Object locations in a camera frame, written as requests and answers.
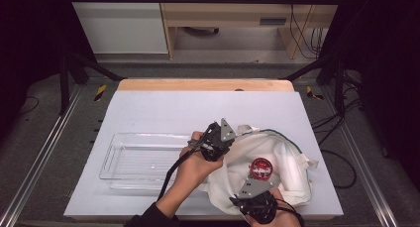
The yellow black tape strip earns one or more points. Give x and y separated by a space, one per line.
100 92
312 94

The aluminium rail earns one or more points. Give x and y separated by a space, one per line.
363 164
39 154

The person's right hand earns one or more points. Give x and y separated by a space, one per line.
284 217

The white tote bag coloured blobs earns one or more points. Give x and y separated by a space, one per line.
294 167

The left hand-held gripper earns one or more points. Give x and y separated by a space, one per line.
218 142

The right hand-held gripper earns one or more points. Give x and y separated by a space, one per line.
256 200

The red round can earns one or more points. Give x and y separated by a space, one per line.
261 168

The person's left hand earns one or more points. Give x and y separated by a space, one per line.
194 169

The wooden table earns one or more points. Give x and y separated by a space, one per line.
204 85

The white cabinet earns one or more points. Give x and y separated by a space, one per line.
122 25

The light wooden desk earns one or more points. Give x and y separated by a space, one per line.
231 12

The clear plastic tray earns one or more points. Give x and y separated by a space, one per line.
138 161

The black metal stand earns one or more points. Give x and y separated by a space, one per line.
338 88
66 85

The dark curtain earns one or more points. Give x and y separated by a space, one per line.
386 71
29 38

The white table mat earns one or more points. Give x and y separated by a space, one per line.
185 111

